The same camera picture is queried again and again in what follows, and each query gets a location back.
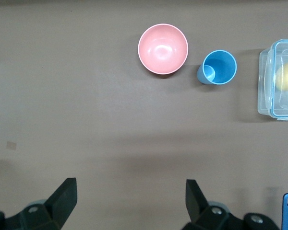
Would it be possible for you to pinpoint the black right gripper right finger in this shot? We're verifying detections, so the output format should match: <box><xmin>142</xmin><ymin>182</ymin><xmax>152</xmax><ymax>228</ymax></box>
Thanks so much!
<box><xmin>182</xmin><ymin>179</ymin><xmax>281</xmax><ymax>230</ymax></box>

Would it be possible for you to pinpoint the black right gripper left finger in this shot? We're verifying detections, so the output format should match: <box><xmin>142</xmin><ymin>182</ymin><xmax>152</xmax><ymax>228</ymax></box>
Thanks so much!
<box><xmin>6</xmin><ymin>177</ymin><xmax>77</xmax><ymax>230</ymax></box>

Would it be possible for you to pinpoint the pink bowl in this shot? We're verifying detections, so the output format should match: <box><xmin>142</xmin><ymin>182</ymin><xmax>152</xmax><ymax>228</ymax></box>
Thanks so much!
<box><xmin>137</xmin><ymin>23</ymin><xmax>189</xmax><ymax>75</ymax></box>

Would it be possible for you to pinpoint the clear plastic container blue seal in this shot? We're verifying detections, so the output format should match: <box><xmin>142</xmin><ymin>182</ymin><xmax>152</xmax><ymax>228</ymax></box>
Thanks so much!
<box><xmin>257</xmin><ymin>38</ymin><xmax>288</xmax><ymax>120</ymax></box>

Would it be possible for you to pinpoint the blue cup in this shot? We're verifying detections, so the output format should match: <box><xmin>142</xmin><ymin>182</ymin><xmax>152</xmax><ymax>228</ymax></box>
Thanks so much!
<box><xmin>196</xmin><ymin>49</ymin><xmax>238</xmax><ymax>85</ymax></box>

